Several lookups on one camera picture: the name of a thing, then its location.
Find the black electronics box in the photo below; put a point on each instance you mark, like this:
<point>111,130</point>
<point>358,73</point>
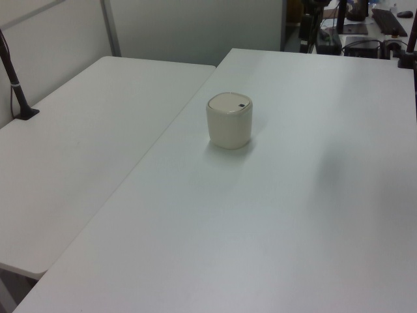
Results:
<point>361,45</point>

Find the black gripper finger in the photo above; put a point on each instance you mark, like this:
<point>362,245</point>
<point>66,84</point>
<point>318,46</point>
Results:
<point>314,26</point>
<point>304,26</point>

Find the black clamped camera pole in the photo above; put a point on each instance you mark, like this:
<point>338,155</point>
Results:
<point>408,49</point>

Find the black Franka gripper body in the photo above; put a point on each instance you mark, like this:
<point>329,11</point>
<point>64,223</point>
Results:
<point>315,6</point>

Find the black keyboard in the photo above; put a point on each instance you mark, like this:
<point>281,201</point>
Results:
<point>389,21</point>

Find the brown cardboard piece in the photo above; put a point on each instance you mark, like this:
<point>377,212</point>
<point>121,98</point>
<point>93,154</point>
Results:
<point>329,14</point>

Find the dark cylindrical container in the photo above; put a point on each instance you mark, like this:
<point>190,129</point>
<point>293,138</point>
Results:
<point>355,11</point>

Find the black computer mouse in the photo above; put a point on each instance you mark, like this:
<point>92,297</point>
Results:
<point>405,14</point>

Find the small beige lidded trash bin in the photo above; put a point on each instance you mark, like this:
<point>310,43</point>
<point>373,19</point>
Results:
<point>228,125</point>

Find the grey metal partition post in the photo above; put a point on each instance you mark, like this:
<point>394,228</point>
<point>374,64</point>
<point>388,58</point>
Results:
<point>111,27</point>

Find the black camera stand pole with base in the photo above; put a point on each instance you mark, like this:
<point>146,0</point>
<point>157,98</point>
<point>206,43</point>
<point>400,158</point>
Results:
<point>16,84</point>

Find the white side table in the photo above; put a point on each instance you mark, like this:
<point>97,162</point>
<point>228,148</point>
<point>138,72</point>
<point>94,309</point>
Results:
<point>81,146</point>

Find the black monitor stand with base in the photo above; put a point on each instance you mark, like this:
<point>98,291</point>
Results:
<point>353,30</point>

